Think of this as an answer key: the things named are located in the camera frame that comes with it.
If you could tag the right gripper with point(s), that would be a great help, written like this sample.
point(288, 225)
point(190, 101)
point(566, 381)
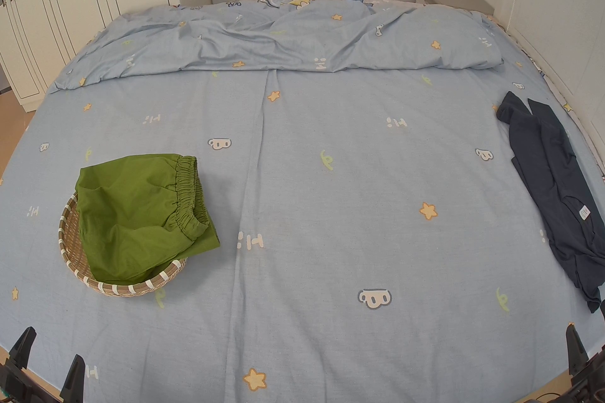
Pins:
point(591, 384)

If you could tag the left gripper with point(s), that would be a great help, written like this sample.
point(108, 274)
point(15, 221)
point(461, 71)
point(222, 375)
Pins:
point(19, 384)

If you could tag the green shorts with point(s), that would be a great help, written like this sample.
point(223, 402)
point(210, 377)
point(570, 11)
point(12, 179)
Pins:
point(132, 212)

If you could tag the round woven basket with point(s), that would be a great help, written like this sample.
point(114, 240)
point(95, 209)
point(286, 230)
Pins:
point(118, 289)

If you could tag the bed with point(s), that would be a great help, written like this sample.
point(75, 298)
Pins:
point(331, 202)

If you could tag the dark blue T-shirt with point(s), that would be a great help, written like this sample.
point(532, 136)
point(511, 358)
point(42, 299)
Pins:
point(553, 184)

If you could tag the white wardrobe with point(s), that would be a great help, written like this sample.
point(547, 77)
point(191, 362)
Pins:
point(47, 14)

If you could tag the pale blue quilt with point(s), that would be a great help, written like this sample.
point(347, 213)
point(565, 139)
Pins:
point(331, 37)

